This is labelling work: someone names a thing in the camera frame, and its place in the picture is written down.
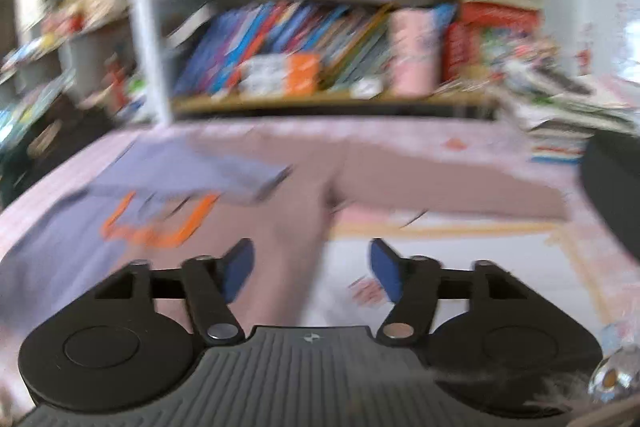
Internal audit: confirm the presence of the brown and lavender sweater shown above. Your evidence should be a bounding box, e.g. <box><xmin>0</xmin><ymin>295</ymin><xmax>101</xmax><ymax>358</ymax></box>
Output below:
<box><xmin>0</xmin><ymin>127</ymin><xmax>568</xmax><ymax>343</ymax></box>

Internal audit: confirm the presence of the row of colourful children's books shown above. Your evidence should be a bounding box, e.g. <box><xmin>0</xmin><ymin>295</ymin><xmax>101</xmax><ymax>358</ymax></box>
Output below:
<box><xmin>172</xmin><ymin>2</ymin><xmax>396</xmax><ymax>98</ymax></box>

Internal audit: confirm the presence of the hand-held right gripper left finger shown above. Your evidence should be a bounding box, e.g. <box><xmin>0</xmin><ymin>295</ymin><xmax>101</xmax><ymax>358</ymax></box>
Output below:
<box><xmin>94</xmin><ymin>237</ymin><xmax>257</xmax><ymax>347</ymax></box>

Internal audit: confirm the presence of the white charger plug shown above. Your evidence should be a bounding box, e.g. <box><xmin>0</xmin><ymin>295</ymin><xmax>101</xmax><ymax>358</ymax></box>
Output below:
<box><xmin>350</xmin><ymin>78</ymin><xmax>386</xmax><ymax>98</ymax></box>

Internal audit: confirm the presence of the white and wooden bookshelf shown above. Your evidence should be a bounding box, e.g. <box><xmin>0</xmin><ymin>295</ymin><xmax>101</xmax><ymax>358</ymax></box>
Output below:
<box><xmin>0</xmin><ymin>0</ymin><xmax>576</xmax><ymax>122</ymax></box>

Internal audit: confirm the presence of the red tassel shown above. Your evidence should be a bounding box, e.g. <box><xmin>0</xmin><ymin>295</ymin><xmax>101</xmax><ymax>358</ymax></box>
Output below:
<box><xmin>107</xmin><ymin>57</ymin><xmax>131</xmax><ymax>118</ymax></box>

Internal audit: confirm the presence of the orange and white box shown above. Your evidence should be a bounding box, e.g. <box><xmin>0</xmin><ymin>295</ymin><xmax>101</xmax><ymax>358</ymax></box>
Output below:
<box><xmin>240</xmin><ymin>53</ymin><xmax>321</xmax><ymax>76</ymax></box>
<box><xmin>239</xmin><ymin>74</ymin><xmax>321</xmax><ymax>96</ymax></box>

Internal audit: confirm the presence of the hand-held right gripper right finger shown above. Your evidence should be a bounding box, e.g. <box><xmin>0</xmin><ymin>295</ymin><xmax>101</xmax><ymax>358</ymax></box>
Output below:
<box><xmin>369</xmin><ymin>237</ymin><xmax>535</xmax><ymax>348</ymax></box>

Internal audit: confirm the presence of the red box on shelf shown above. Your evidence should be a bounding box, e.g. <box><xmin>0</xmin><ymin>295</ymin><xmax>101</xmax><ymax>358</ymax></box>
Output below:
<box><xmin>442</xmin><ymin>2</ymin><xmax>543</xmax><ymax>82</ymax></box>

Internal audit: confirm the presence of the clear plastic bag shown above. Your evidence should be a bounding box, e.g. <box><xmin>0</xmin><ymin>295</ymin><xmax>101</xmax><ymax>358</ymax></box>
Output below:
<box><xmin>0</xmin><ymin>72</ymin><xmax>76</xmax><ymax>142</ymax></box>

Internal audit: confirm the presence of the stack of magazines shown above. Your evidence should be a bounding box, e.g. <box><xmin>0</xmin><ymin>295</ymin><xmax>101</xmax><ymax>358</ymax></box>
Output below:
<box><xmin>500</xmin><ymin>67</ymin><xmax>636</xmax><ymax>165</ymax></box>

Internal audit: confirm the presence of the thick black cover book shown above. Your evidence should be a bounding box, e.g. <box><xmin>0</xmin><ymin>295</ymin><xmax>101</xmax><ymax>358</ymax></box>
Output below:
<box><xmin>167</xmin><ymin>4</ymin><xmax>216</xmax><ymax>48</ymax></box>

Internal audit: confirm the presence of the fluffy grey charm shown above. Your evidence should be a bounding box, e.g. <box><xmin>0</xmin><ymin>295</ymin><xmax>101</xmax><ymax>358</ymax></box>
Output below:
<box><xmin>540</xmin><ymin>327</ymin><xmax>640</xmax><ymax>413</ymax></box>

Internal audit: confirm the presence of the pink printed tumbler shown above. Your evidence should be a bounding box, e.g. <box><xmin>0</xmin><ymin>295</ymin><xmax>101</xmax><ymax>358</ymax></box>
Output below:
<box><xmin>387</xmin><ymin>7</ymin><xmax>446</xmax><ymax>96</ymax></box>

